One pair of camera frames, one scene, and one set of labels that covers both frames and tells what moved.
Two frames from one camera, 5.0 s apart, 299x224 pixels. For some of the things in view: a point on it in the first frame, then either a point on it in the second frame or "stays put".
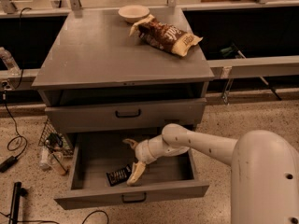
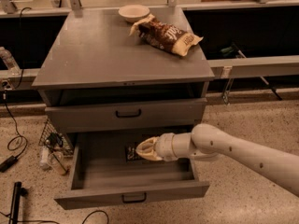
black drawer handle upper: [126, 116] stays put
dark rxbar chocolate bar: [120, 175] -> [133, 157]
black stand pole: [18, 193] stays put
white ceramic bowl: [133, 13] stays put
